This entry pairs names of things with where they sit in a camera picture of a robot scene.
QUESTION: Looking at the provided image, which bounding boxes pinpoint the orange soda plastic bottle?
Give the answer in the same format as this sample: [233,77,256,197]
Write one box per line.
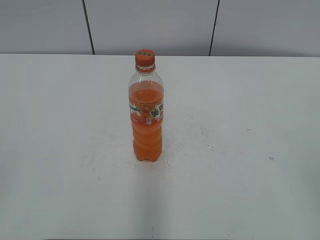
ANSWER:
[128,64,164,162]

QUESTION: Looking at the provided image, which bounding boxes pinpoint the orange bottle cap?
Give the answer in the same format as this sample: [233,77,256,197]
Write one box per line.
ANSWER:
[135,49,156,68]

